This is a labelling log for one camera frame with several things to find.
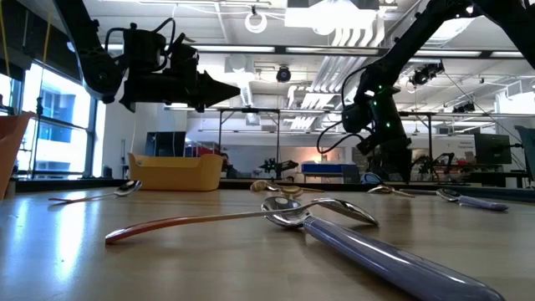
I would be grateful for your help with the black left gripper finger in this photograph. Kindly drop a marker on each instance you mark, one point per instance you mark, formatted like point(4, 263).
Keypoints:
point(217, 91)

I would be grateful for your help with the gold spoon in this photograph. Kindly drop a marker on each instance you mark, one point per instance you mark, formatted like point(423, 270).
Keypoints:
point(379, 190)
point(292, 192)

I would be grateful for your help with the black background robot arm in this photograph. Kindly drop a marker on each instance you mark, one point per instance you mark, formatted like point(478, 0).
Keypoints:
point(278, 166)

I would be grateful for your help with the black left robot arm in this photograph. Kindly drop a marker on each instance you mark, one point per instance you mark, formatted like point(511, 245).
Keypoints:
point(90, 54)

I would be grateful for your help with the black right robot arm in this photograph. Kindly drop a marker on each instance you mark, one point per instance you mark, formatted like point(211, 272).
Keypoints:
point(401, 50)

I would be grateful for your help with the black metal stand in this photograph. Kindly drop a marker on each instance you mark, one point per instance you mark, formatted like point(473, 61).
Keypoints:
point(248, 110)

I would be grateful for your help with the ceiling strip light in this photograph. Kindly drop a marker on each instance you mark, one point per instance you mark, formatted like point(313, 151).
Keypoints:
point(447, 53)
point(326, 50)
point(234, 48)

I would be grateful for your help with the blue cart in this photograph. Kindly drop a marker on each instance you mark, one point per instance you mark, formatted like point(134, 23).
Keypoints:
point(326, 168)

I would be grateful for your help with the yellow plastic bin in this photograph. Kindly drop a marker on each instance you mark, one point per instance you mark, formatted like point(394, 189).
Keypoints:
point(175, 173)

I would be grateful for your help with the black ceiling spotlight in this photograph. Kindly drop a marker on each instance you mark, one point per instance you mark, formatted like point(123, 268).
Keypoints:
point(426, 73)

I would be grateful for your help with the black monitor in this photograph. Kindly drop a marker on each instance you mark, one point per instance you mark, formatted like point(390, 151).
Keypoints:
point(493, 148)

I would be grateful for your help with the teal plastic bin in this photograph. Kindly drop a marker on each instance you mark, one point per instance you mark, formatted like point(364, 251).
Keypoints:
point(527, 150)

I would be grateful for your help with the orange plastic bin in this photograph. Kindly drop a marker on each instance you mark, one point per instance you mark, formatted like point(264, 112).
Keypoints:
point(12, 146)

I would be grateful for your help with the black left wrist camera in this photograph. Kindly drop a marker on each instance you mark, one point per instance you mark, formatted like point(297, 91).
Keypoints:
point(184, 58)

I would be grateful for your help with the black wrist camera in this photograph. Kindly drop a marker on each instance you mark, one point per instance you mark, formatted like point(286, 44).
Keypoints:
point(184, 58)
point(354, 119)

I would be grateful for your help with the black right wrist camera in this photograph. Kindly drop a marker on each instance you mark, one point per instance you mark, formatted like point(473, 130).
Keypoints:
point(354, 119)

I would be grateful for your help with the black ceiling dome camera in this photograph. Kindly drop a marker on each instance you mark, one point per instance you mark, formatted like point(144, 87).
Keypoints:
point(283, 74)

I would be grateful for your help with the black aluminium table frame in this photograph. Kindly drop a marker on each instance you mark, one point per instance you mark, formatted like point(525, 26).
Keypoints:
point(236, 184)

